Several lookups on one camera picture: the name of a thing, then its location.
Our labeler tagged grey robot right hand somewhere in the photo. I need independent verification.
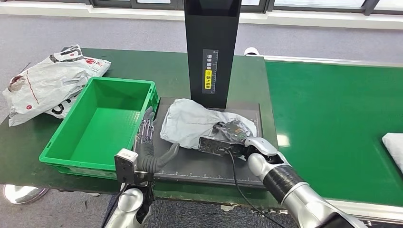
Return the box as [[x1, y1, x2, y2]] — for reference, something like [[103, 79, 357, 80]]
[[214, 119, 257, 144]]

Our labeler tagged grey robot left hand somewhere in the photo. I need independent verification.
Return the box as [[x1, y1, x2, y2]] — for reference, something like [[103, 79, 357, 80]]
[[134, 106, 181, 174]]

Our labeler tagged grey plastic mailer parcel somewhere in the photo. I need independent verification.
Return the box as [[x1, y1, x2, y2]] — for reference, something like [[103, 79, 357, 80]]
[[382, 133, 403, 174], [160, 98, 258, 150]]

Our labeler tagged black inbound scanner machine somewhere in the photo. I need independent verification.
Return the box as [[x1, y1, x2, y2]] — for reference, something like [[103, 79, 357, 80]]
[[152, 0, 266, 190]]

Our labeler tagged green conveyor belt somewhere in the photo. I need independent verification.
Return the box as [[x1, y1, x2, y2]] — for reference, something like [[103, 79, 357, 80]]
[[265, 60, 403, 207]]

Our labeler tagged green plastic crate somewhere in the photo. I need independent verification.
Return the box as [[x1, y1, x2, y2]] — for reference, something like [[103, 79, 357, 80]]
[[38, 76, 159, 181]]

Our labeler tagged dark blue floor mat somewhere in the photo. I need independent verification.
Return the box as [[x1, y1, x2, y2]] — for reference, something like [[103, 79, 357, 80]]
[[100, 195, 300, 228]]

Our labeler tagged black yellow ruler label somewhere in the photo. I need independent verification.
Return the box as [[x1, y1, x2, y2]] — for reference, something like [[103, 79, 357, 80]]
[[202, 49, 219, 95]]

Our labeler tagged dark green table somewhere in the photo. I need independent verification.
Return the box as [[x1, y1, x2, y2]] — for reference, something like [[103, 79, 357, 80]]
[[0, 47, 286, 210]]

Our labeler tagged white bag with black print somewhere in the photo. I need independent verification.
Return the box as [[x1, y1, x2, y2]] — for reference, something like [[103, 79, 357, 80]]
[[45, 44, 112, 120]]

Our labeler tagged chrome round base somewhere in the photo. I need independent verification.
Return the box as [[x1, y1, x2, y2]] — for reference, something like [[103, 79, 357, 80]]
[[3, 185, 49, 205]]

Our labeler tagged crumpled white red-line bag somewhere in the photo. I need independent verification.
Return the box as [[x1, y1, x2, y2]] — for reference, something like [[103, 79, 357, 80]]
[[2, 58, 92, 127]]

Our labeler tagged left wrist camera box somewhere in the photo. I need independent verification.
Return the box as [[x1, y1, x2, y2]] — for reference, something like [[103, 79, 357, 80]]
[[114, 148, 139, 185]]

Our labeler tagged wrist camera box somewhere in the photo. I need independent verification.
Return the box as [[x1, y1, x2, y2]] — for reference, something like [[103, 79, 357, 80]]
[[198, 136, 249, 158], [114, 148, 139, 185]]

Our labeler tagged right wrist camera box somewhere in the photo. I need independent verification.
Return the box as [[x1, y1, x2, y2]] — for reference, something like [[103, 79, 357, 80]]
[[198, 136, 249, 158]]

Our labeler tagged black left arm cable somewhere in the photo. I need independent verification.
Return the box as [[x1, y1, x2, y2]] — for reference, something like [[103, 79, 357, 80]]
[[100, 182, 126, 228]]

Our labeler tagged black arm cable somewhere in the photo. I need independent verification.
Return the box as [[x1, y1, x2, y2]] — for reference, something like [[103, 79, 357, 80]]
[[100, 182, 126, 228], [227, 150, 286, 228]]

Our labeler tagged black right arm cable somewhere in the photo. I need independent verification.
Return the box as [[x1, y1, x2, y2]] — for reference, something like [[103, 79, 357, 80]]
[[227, 150, 286, 228]]

